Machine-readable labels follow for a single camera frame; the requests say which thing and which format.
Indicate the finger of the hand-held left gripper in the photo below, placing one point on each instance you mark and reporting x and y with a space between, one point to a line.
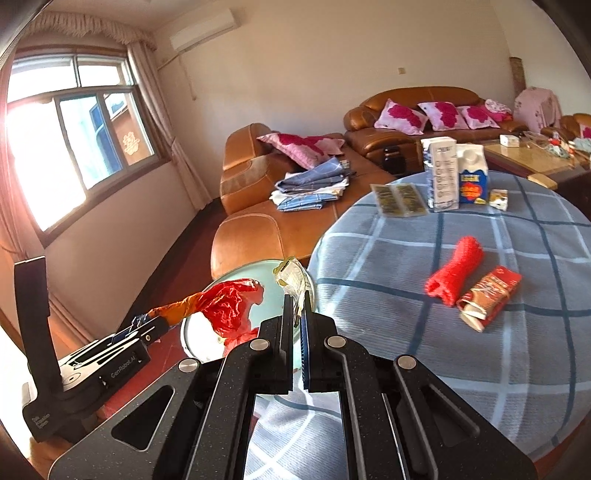
154 330
138 319

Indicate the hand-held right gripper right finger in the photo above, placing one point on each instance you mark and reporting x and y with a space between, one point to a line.
304 350

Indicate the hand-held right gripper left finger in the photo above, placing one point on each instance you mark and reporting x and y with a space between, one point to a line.
287 332

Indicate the clear yellowish wrapper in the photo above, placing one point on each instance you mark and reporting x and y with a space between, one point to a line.
291 277

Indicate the red plastic bag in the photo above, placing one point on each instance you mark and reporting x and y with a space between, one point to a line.
226 304

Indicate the brown leather chaise sofa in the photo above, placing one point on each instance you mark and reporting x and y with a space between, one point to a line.
258 230

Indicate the blue plaid tablecloth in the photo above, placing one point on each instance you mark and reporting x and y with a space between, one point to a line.
415 378

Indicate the folded blue white bedsheets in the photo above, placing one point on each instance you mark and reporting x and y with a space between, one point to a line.
309 187

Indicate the clear yellowish flat packet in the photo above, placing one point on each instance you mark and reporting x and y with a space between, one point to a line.
385 199
411 198

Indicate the red knitted cloth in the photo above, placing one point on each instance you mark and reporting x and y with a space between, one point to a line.
455 272

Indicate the large pink floral pillow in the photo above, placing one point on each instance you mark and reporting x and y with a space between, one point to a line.
300 145

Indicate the window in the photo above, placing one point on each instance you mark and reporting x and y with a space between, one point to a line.
69 138

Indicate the red paper packet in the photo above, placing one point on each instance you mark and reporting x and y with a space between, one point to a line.
491 295

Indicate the beige curtain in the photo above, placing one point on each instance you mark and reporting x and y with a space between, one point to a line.
166 115

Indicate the tall white carton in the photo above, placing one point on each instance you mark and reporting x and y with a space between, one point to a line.
441 175

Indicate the blue drink carton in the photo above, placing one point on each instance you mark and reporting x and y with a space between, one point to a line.
473 180

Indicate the small cream box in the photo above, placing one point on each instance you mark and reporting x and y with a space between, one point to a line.
498 199

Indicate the wooden coffee table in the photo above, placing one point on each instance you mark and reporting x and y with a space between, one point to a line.
512 159

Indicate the small white box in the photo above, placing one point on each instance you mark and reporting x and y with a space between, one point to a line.
509 140

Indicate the white air conditioner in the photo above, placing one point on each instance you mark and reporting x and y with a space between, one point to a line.
203 30

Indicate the beige curtain valance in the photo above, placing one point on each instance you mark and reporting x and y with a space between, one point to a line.
92 25

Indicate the round pink cushion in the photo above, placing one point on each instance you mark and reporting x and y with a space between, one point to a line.
498 106

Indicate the colourful cloth heap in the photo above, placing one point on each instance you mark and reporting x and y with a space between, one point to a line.
558 148

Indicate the pink cloth covered chair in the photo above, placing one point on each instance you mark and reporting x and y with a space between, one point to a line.
538 108

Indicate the rolled bamboo mat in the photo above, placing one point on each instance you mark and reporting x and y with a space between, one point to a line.
517 81

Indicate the brown armchair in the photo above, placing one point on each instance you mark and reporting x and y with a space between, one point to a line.
572 124

